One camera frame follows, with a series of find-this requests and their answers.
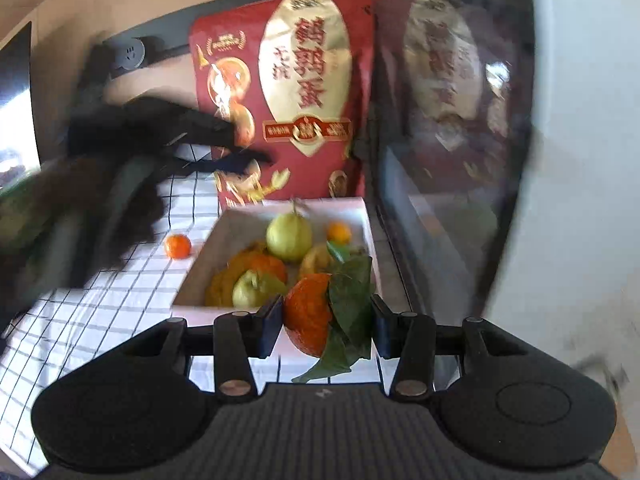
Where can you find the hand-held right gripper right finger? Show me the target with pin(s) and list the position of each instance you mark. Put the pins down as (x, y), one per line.
(381, 326)

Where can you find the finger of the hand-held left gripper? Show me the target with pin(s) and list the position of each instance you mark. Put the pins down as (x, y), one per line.
(205, 127)
(235, 162)

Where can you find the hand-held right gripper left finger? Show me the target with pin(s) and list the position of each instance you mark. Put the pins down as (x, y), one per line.
(272, 321)

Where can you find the tangerine with green leaves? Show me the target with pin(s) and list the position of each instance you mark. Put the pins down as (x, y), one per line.
(339, 233)
(307, 310)

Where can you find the green pear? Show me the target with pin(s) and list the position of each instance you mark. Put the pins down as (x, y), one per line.
(250, 290)

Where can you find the large plain tangerine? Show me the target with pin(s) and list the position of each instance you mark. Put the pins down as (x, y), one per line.
(265, 266)

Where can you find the yellow-green pear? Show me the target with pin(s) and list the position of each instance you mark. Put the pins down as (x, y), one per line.
(289, 237)

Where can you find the small plain tangerine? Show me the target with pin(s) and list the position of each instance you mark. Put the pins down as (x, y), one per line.
(177, 246)

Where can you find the pink cardboard box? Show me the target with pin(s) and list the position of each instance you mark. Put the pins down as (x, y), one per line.
(360, 220)

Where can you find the person's left forearm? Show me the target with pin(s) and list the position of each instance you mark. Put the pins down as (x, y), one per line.
(75, 220)

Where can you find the round grey power socket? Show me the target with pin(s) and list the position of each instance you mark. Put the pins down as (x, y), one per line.
(127, 54)

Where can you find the red printed bag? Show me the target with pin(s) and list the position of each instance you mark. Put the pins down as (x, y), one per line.
(320, 170)

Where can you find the flat monitor screen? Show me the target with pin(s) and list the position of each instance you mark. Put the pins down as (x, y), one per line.
(17, 110)

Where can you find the white black checked cloth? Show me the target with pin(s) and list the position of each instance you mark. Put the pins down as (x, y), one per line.
(100, 320)

